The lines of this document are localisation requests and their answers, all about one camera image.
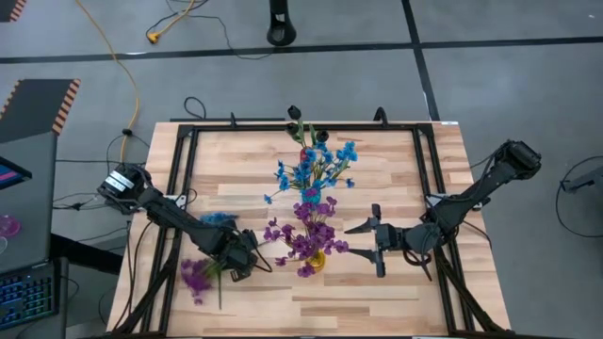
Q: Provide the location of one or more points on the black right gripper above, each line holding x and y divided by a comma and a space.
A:
391, 237

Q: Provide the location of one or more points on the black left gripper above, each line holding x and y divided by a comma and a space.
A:
233, 247

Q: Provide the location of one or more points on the yellow glass vase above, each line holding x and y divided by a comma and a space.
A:
320, 260

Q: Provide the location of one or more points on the black flower bunch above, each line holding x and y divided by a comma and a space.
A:
294, 113

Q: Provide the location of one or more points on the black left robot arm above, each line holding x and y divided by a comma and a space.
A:
179, 221

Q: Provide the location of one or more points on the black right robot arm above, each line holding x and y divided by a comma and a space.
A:
480, 188

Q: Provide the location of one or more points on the blue glass vase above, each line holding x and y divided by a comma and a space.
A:
304, 198

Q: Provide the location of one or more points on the red glass vase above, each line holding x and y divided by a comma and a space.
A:
304, 154

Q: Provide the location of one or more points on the black flat bar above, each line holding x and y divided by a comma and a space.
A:
212, 119

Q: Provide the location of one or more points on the backlit laptop keyboard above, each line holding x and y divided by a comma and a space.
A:
28, 294

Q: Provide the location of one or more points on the grey side desk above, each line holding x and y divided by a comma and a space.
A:
33, 212

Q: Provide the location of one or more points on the black stand base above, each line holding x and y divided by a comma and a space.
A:
281, 33

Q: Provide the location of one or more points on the black floor device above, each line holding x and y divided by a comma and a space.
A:
584, 181

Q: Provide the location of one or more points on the pink round dish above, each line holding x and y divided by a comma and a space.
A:
8, 226

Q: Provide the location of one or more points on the dark screen with pink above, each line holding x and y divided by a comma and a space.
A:
11, 174

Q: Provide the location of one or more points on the black orange-striped floor mat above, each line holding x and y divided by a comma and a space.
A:
33, 108
9, 7

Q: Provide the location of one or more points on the black frame clamp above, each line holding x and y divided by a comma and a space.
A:
233, 120
380, 115

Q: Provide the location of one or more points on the black aluminium table frame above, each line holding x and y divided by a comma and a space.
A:
259, 127

